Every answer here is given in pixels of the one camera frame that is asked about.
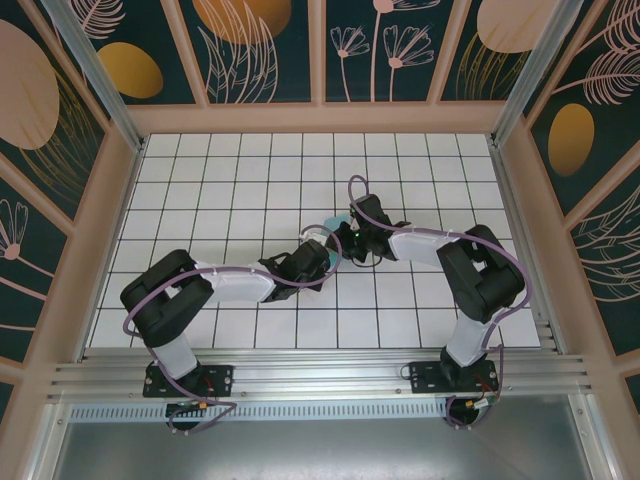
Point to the light blue cloth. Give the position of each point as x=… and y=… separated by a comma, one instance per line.
x=335, y=220

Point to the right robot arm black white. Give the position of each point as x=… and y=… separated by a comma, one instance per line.
x=485, y=285

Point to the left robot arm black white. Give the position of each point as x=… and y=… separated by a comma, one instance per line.
x=160, y=305

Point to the grey metal sheet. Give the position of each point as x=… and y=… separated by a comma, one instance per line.
x=325, y=450

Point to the dark panel pink flowers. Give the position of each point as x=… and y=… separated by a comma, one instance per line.
x=380, y=75

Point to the yellow power connector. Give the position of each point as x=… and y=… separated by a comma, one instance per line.
x=202, y=405
x=472, y=403

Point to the dark panel orange disc leaves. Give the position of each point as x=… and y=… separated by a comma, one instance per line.
x=250, y=50

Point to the dark panel oval and feather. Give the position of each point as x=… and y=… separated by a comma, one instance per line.
x=570, y=140

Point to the dark panel pink feathers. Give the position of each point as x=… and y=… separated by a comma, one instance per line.
x=610, y=260

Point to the dark panel small orange oval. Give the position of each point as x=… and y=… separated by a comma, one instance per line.
x=175, y=50

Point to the dark panel flower and stems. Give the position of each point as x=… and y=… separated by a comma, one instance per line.
x=30, y=280

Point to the dark panel large pale disc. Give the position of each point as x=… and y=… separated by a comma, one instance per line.
x=30, y=100

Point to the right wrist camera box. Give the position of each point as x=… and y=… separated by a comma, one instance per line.
x=354, y=222

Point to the aluminium mounting rail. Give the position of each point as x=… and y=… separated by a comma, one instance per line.
x=325, y=365

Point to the aluminium side rail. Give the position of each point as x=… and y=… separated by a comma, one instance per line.
x=509, y=190

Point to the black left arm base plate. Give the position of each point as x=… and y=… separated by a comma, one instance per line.
x=220, y=380

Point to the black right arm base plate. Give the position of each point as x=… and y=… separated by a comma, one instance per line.
x=425, y=377

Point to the aluminium corner post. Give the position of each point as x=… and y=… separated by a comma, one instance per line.
x=102, y=85
x=534, y=75

